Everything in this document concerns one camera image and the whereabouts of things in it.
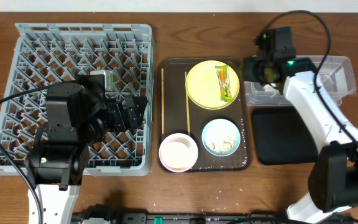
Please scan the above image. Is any green orange snack wrapper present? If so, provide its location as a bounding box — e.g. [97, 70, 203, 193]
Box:
[215, 65, 232, 102]

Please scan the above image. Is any pink white bowl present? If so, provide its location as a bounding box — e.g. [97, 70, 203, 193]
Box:
[158, 133, 198, 173]

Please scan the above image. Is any light blue bowl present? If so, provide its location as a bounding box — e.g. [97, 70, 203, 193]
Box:
[201, 119, 241, 157]

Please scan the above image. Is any white cup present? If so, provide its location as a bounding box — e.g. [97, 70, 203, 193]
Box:
[90, 70, 114, 91]

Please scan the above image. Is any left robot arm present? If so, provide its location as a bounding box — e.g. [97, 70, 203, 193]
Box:
[0, 75, 150, 223]

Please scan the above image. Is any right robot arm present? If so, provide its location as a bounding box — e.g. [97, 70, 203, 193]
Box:
[243, 27, 358, 223]

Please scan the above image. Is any clear plastic waste bin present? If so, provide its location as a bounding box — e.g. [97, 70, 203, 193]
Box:
[244, 56, 356, 106]

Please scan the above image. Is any black waste tray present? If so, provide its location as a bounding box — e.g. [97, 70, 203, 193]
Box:
[251, 106, 318, 166]

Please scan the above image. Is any dark brown serving tray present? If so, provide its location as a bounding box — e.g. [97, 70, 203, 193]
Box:
[157, 57, 252, 172]

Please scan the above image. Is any yellow round plate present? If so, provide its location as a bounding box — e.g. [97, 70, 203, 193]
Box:
[186, 60, 240, 110]

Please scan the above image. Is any grey plastic dish rack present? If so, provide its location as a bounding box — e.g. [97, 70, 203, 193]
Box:
[0, 23, 155, 176]

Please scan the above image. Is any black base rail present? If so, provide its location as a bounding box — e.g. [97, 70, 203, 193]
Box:
[70, 203, 358, 224]

